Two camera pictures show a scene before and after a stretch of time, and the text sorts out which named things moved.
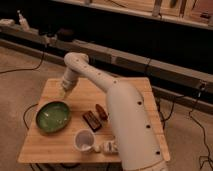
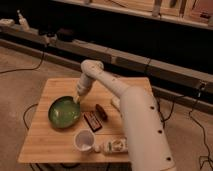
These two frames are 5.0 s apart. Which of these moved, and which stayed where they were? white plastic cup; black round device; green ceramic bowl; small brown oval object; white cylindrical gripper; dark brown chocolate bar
Moved: white cylindrical gripper; green ceramic bowl
Stayed: white plastic cup; small brown oval object; black round device; dark brown chocolate bar
